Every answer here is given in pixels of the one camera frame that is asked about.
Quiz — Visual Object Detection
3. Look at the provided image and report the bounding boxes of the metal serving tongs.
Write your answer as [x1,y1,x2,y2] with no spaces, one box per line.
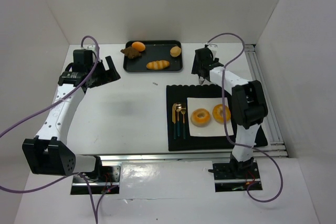
[198,76,205,85]

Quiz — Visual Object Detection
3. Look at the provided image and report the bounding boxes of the orange ring donut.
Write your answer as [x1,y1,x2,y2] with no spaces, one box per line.
[212,104,231,124]

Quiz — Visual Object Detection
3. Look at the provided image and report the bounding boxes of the glazed ring donut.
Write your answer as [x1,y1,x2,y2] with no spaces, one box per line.
[191,108,211,127]

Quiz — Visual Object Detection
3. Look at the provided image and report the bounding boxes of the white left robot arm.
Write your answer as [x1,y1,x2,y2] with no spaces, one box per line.
[22,45,120,177]

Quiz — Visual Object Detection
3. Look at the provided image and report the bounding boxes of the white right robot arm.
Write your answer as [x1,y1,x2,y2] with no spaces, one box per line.
[192,46,268,175]

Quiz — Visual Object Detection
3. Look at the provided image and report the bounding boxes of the brown chocolate bread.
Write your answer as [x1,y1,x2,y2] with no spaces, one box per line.
[120,47,142,59]

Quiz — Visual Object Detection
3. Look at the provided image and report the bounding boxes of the striped oblong bread loaf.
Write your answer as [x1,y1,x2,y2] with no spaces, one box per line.
[146,60,170,70]

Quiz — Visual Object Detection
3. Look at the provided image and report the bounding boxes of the black bread tray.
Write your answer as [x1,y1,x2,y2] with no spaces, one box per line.
[123,40,183,73]

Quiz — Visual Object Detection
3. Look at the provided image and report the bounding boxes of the small round tan bun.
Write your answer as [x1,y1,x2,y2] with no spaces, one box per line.
[170,46,182,58]

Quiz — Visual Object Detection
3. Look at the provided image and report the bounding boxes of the round orange bun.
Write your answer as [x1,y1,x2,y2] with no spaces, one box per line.
[131,41,146,52]

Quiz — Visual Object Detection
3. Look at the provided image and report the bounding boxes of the white square plate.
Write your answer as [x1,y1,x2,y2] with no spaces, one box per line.
[187,98,226,137]

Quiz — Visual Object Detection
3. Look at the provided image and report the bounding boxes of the black placemat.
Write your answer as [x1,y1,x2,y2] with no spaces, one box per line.
[166,84,269,152]

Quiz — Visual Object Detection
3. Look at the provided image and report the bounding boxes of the gold spoon green handle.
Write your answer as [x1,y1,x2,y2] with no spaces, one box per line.
[175,102,182,137]

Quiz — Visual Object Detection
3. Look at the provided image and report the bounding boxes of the gold fork green handle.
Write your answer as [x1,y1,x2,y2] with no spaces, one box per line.
[181,103,186,140]

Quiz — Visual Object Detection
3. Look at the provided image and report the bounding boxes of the gold knife green handle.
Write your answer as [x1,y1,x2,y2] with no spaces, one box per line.
[172,103,177,139]

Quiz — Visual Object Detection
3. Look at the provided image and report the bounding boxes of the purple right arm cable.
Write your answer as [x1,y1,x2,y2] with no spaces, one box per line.
[206,33,284,203]

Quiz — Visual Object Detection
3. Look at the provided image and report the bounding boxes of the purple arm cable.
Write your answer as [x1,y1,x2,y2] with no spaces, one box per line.
[206,33,284,203]
[0,36,111,224]

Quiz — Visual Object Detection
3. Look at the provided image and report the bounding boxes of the aluminium table rail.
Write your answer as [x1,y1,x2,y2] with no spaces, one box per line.
[97,152,230,162]

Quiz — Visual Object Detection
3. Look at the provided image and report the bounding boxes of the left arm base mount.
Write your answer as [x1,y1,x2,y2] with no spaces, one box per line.
[70,164,121,195]

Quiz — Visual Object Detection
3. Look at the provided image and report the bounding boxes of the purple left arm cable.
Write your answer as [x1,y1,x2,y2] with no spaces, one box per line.
[0,36,111,224]

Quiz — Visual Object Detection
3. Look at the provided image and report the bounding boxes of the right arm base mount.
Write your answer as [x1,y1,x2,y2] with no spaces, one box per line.
[208,162,263,192]

